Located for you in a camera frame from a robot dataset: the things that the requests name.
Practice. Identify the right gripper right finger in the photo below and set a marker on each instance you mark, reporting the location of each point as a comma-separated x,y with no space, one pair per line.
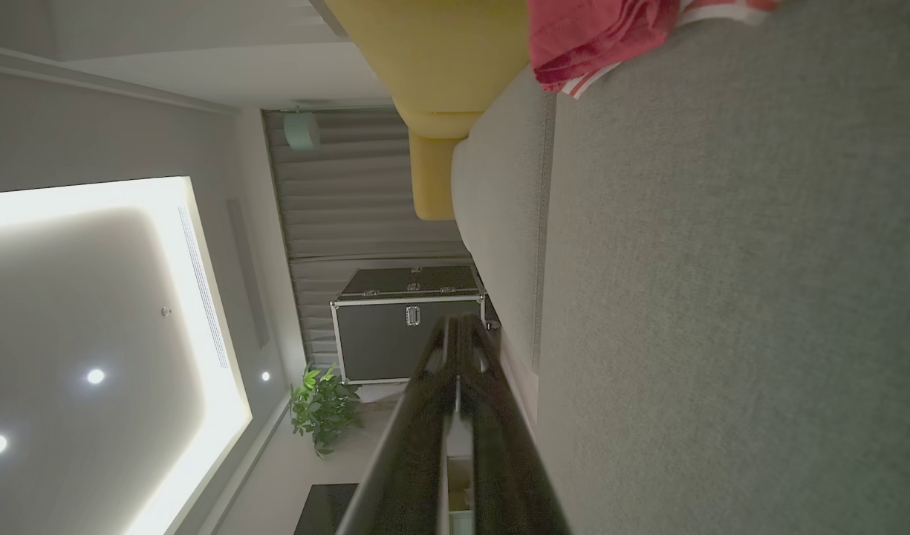
506,475

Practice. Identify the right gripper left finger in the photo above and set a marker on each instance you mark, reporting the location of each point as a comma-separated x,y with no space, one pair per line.
402,461

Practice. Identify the red white jersey with label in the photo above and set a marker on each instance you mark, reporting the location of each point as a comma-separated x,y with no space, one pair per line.
596,37

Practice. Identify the green potted plant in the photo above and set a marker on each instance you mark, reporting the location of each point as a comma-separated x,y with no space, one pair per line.
321,409

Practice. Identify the black wheeled flight case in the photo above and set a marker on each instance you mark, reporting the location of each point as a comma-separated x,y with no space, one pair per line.
380,342

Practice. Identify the grey sofa seat cushion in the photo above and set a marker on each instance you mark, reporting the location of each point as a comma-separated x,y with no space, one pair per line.
499,223

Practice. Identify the grey curtain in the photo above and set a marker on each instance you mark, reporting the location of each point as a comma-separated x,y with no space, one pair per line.
350,208

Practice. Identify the long ceiling air vent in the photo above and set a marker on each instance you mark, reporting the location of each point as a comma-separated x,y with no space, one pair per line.
202,290

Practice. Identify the large grey sofa seat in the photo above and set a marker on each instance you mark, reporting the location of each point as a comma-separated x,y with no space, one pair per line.
722,297

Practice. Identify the yellow sofa backrest cushion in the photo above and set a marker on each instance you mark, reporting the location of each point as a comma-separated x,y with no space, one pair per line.
432,178

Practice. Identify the large yellow sofa backrest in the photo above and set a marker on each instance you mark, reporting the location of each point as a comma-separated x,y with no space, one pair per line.
440,52

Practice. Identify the black wall television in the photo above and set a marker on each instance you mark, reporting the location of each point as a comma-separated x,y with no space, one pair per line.
324,513

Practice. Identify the round pale green wall device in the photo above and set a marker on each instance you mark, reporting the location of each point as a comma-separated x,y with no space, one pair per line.
302,131

